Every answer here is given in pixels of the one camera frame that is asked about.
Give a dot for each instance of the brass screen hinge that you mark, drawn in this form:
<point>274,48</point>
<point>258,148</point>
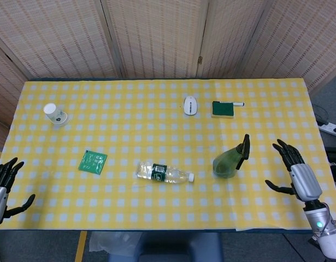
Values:
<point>200,60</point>

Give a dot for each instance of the white power strip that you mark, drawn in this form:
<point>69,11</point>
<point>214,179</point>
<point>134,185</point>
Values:
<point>330,127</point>

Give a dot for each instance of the clear plastic water bottle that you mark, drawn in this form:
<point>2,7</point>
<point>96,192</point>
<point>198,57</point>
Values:
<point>163,174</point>

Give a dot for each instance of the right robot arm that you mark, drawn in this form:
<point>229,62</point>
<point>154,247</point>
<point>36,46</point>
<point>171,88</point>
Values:
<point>323,229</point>

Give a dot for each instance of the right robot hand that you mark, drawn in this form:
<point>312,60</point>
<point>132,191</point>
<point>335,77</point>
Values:
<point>301,177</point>

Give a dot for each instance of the green spray bottle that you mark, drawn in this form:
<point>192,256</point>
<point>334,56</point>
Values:
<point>229,163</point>

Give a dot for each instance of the woven folding screen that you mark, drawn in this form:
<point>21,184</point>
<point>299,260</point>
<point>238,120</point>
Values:
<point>156,35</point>

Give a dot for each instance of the green tea sachet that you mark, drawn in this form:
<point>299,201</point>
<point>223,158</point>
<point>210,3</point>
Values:
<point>92,162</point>

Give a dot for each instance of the stacked white paper cups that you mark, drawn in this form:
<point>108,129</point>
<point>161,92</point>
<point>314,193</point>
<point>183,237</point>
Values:
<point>55,114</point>

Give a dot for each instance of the white marker pen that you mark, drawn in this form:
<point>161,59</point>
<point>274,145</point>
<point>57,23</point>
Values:
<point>238,104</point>

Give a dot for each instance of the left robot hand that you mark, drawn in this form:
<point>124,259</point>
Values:
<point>1,188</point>

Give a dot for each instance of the green and yellow sponge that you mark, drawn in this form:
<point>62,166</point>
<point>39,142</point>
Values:
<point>222,109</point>

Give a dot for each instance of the yellow checkered tablecloth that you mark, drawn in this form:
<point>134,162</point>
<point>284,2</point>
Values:
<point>162,136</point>

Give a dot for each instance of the white computer mouse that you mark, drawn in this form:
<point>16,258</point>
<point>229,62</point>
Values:
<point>190,105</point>

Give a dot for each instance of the clear plastic bag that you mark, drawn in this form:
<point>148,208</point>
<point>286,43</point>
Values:
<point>113,244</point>

